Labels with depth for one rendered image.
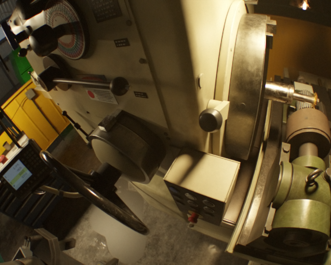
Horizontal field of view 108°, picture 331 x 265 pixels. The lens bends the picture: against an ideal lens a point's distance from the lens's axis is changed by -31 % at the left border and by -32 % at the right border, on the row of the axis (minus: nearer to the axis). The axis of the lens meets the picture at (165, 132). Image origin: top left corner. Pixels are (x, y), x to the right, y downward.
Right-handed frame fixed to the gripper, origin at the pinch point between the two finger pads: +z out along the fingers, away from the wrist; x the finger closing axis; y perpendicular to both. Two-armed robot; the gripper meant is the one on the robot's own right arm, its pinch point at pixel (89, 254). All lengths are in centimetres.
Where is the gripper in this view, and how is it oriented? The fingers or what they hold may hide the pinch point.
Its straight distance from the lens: 48.9
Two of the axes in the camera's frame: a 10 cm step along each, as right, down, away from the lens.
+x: 9.6, 1.3, -2.4
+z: 1.9, 3.0, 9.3
